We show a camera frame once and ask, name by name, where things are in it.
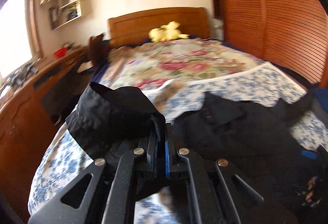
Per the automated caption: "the black button coat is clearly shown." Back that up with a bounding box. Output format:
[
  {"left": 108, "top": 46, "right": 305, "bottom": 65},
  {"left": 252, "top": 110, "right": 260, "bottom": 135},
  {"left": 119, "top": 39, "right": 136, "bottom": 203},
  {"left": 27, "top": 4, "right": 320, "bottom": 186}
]
[{"left": 66, "top": 82, "right": 327, "bottom": 223}]

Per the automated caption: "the person's right hand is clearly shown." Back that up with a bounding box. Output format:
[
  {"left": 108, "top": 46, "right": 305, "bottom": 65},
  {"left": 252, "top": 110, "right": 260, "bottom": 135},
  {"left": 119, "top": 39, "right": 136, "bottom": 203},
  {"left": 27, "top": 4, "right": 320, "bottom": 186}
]
[{"left": 305, "top": 176, "right": 321, "bottom": 204}]

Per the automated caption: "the blue floral white quilt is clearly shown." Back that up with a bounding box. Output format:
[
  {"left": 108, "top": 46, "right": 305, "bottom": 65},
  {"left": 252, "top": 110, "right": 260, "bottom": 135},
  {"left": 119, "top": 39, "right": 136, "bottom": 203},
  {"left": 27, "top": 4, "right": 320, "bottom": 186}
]
[{"left": 28, "top": 63, "right": 327, "bottom": 215}]

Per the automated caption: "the folded blue garment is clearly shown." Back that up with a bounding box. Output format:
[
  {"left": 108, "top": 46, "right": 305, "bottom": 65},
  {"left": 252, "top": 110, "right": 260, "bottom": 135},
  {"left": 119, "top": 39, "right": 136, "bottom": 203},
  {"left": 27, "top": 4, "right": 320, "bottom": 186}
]
[{"left": 313, "top": 88, "right": 328, "bottom": 113}]

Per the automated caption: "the wooden desk cabinet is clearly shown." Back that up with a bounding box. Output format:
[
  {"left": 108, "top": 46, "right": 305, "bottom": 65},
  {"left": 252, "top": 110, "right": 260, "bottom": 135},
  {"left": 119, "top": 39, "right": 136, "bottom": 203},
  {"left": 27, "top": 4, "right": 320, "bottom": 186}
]
[{"left": 0, "top": 47, "right": 90, "bottom": 223}]

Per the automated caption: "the pink floral bedspread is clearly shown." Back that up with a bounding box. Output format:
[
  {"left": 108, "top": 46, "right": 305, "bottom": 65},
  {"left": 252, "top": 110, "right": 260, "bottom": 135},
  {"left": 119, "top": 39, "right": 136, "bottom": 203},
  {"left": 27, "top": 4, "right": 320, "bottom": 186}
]
[{"left": 100, "top": 38, "right": 263, "bottom": 90}]

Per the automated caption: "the dark wooden chair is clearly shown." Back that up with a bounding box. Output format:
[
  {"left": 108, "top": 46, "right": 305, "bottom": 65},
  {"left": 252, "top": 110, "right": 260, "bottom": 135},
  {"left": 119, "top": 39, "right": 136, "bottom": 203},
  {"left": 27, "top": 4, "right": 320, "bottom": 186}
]
[{"left": 88, "top": 33, "right": 110, "bottom": 68}]

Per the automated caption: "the red bowl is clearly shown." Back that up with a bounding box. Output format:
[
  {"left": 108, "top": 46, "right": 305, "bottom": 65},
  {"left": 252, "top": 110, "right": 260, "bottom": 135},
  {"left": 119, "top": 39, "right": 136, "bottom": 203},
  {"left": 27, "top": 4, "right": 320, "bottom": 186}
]
[{"left": 53, "top": 47, "right": 67, "bottom": 59}]

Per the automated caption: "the wooden headboard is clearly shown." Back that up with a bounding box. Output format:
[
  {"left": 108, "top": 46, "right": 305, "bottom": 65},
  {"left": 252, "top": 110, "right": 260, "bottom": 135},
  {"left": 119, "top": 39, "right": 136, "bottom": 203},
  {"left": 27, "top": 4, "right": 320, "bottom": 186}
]
[{"left": 108, "top": 7, "right": 210, "bottom": 49}]

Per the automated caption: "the yellow plush toy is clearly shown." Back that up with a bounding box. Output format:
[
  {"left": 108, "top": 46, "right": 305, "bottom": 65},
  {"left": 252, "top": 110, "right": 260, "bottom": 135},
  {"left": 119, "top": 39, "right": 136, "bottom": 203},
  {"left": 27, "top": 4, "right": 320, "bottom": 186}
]
[{"left": 148, "top": 21, "right": 189, "bottom": 43}]

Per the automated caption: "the window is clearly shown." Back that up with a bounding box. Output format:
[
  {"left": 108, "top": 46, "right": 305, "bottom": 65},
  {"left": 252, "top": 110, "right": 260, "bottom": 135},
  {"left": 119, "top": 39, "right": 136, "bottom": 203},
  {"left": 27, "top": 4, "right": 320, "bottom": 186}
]
[{"left": 0, "top": 0, "right": 32, "bottom": 78}]

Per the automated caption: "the wooden louvered wardrobe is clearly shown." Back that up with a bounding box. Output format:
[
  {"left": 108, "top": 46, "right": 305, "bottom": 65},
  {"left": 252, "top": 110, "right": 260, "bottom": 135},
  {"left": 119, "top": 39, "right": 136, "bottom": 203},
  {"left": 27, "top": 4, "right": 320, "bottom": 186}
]
[{"left": 221, "top": 0, "right": 327, "bottom": 88}]

